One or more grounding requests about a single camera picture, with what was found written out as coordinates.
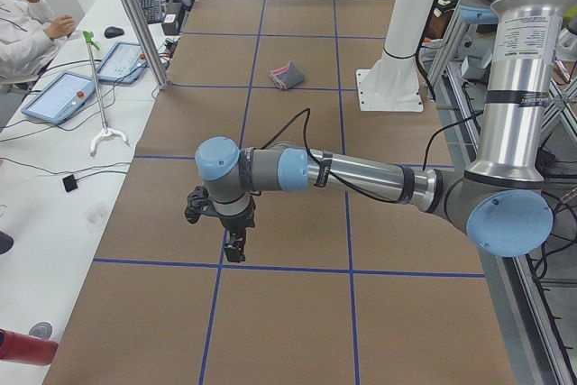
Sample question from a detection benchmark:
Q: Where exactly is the aluminium frame rail structure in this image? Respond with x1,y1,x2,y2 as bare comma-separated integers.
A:
417,0,577,385

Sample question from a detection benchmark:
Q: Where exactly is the black box with label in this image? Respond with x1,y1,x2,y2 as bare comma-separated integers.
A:
161,2,186,36

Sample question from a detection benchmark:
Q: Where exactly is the black computer mouse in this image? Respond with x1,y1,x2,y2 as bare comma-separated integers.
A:
104,26,124,39

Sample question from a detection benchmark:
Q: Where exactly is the black keyboard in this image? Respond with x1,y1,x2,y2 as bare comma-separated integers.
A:
138,0,163,24

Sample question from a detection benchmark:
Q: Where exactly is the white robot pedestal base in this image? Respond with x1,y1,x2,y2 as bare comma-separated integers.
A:
356,0,435,113

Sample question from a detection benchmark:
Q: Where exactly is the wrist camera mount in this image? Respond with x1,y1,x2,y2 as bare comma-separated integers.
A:
184,186,218,224

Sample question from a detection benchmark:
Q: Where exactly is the far teach pendant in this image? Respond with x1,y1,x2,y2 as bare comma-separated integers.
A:
96,41,148,85

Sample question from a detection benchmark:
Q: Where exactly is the teach pendant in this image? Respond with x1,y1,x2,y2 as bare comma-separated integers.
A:
21,72,96,125
96,41,148,85

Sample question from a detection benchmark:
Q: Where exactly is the near teach pendant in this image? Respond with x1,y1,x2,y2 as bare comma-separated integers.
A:
21,72,96,125

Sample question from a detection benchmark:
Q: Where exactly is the pink grey-backed towel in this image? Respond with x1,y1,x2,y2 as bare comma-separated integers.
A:
269,61,306,90

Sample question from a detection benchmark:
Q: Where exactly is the aluminium frame post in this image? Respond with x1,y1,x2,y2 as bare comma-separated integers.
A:
121,0,169,90

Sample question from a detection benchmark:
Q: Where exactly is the small black square device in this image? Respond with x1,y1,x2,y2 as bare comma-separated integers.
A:
62,174,78,193

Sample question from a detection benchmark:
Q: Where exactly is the seated person white coat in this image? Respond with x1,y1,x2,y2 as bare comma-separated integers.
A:
1,0,76,79

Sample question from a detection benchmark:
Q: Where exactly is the white grabber stick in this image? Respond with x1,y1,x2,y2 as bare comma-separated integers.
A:
82,31,129,157

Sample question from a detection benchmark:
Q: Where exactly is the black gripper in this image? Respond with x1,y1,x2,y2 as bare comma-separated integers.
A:
219,204,255,262

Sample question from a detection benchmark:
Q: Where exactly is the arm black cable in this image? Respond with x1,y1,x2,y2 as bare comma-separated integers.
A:
259,107,486,204

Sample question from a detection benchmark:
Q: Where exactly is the red fire extinguisher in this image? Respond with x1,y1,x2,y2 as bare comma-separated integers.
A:
0,329,59,366

